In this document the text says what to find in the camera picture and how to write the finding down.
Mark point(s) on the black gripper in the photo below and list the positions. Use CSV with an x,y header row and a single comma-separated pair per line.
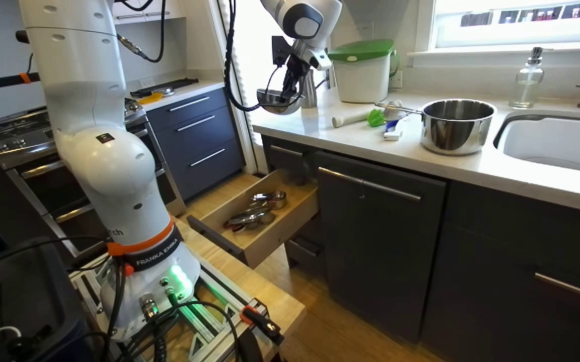
x,y
295,72

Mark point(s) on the stainless steel mixing bowl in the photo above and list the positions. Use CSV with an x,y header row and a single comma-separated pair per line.
x,y
277,101

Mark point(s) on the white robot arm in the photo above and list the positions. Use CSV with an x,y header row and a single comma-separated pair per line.
x,y
79,67

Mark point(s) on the white bin with green lid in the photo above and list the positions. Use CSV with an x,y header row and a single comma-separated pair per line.
x,y
363,71

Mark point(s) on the green dish brush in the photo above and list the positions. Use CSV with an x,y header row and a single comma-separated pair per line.
x,y
385,116

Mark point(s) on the blue drawer cabinet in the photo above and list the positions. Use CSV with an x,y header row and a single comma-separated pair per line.
x,y
198,142

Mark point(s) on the nested steel measuring cups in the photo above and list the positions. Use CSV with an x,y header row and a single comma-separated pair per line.
x,y
270,199

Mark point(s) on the glass pot lid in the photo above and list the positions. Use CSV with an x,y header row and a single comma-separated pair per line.
x,y
250,219

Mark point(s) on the open wooden drawer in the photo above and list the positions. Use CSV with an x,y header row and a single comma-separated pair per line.
x,y
252,246

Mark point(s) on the stainless steel saucepan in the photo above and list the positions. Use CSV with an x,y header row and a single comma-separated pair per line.
x,y
455,126

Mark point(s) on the clear soap dispenser bottle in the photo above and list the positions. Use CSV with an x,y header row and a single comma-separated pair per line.
x,y
529,81

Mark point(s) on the stove with oven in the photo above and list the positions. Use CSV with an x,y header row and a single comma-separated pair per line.
x,y
28,158

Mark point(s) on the dark lower kitchen cabinet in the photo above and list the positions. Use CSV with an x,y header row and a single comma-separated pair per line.
x,y
468,271

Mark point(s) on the kitchen sink basin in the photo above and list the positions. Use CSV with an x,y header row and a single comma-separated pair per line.
x,y
540,138

